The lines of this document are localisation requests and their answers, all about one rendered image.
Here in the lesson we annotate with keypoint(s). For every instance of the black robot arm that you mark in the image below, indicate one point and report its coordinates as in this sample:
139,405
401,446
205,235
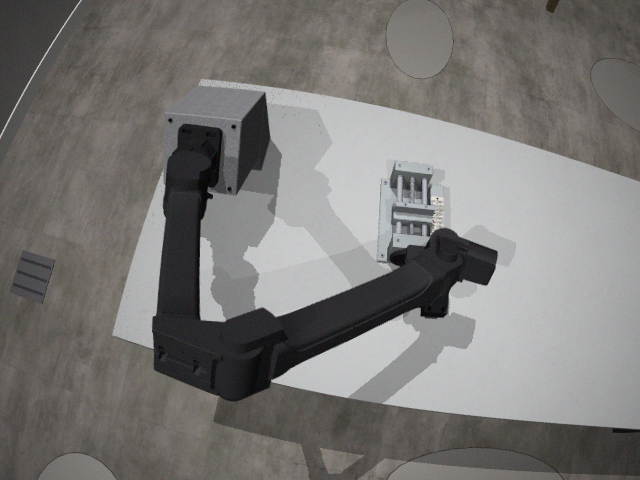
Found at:
192,350

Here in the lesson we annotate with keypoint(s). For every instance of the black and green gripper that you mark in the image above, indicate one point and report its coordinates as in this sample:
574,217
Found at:
412,251

